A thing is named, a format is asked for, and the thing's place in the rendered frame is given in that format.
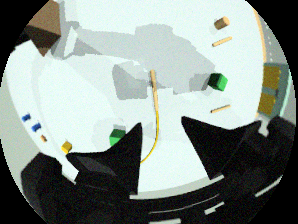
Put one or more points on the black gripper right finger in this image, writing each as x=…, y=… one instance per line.
x=216, y=145

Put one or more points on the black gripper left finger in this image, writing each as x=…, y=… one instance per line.
x=122, y=161

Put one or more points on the yellow string with wooden stick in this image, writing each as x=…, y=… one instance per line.
x=153, y=79

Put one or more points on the blue cylinder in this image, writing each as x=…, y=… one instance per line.
x=26, y=117
x=37, y=126

